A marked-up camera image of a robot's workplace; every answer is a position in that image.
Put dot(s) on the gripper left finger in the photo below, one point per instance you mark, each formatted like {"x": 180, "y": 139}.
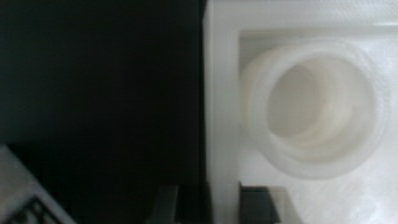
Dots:
{"x": 165, "y": 206}

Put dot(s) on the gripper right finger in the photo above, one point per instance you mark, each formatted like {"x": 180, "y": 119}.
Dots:
{"x": 258, "y": 212}

